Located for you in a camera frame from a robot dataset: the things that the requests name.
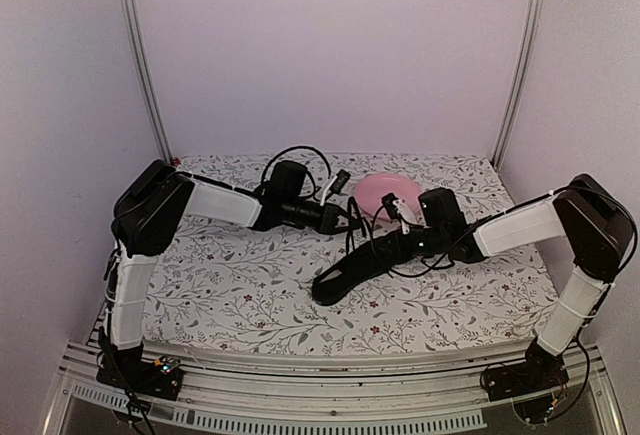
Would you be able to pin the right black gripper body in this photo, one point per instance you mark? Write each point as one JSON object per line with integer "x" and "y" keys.
{"x": 407, "y": 253}

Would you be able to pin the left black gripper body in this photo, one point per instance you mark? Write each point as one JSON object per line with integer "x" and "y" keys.
{"x": 323, "y": 224}

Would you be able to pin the black shoelace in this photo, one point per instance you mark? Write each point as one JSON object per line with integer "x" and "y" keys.
{"x": 356, "y": 223}

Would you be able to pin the black shoe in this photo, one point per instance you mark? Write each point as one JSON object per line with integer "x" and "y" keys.
{"x": 335, "y": 283}

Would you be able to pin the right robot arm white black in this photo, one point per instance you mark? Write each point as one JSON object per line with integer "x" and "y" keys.
{"x": 601, "y": 232}

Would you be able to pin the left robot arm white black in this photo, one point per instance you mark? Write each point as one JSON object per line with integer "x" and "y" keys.
{"x": 146, "y": 218}

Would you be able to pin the pink plate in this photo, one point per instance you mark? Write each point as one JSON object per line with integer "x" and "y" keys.
{"x": 370, "y": 191}

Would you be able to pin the floral patterned table mat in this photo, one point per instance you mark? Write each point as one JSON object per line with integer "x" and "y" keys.
{"x": 223, "y": 287}

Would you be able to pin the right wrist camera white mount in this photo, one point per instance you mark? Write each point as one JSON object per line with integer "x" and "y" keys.
{"x": 398, "y": 209}

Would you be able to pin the right aluminium frame post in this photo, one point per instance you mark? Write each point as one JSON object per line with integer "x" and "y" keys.
{"x": 526, "y": 49}

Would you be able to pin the aluminium frame post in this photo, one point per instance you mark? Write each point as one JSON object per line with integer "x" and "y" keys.
{"x": 526, "y": 49}
{"x": 141, "y": 65}

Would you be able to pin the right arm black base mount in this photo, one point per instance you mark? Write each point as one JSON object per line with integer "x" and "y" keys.
{"x": 503, "y": 381}

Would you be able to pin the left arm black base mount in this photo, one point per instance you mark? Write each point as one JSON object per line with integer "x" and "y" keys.
{"x": 142, "y": 378}

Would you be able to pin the left aluminium frame post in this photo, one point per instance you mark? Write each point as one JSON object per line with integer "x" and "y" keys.
{"x": 141, "y": 65}

